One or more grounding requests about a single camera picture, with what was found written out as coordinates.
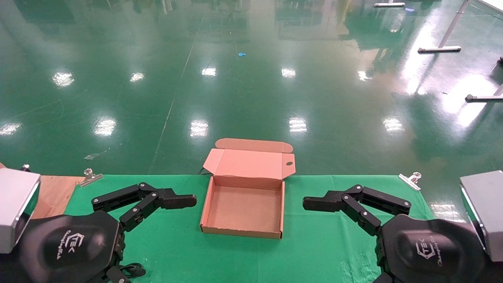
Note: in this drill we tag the green table cloth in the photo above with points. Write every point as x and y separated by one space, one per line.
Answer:
314 243

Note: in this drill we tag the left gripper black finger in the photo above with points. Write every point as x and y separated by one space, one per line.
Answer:
178 201

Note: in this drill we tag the brown open cardboard box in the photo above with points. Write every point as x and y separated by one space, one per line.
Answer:
243 208

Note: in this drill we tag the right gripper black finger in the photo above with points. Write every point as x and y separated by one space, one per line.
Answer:
318 204

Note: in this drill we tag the silver binder clip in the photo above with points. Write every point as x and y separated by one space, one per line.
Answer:
89 179
26 168
408 181

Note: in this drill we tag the white table panel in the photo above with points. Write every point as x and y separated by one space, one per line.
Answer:
493 4

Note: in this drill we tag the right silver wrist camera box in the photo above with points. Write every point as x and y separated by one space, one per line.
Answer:
485 208

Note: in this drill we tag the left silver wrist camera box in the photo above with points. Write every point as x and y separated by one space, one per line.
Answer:
15 204

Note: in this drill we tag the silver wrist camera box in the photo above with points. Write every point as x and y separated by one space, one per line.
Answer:
485 208
15 204

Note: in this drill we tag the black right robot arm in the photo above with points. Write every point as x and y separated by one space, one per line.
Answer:
496 273

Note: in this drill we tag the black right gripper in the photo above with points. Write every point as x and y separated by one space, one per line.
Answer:
428 251

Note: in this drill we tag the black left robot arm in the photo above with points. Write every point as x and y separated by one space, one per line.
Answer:
7 269

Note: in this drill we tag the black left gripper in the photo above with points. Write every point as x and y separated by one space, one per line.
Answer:
70 247

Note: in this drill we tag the grey metal table leg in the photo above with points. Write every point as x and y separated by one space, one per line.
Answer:
439 49
389 4
481 97

